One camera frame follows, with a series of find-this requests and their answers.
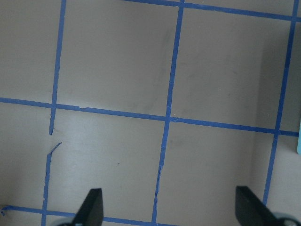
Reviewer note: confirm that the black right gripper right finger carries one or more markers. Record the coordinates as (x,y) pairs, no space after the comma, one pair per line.
(250,211)

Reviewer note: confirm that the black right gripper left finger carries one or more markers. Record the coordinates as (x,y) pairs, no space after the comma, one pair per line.
(91,211)

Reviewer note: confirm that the teal plastic bin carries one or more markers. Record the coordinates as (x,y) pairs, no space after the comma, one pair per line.
(299,140)

